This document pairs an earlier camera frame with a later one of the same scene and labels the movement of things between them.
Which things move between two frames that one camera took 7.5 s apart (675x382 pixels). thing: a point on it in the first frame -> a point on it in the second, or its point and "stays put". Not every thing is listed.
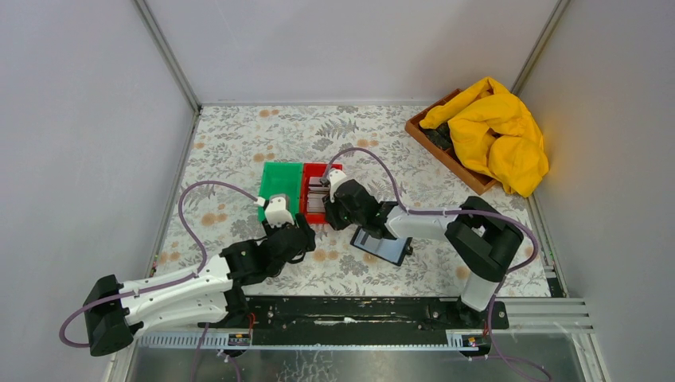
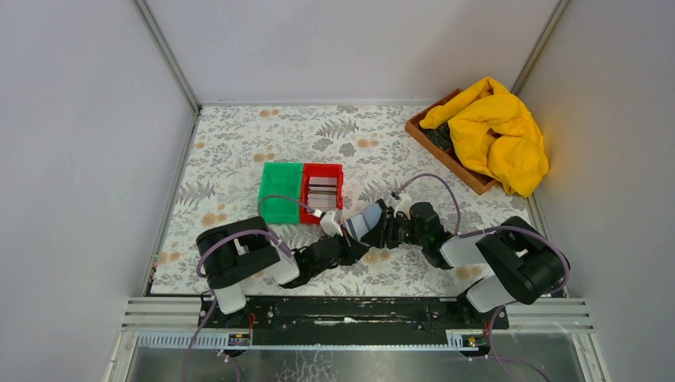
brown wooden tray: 477,181 stays put
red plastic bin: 314,170 stays put
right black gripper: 331,212 -> 391,221
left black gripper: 302,224 -> 352,251
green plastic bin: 280,177 stays put
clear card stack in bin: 316,192 stays put
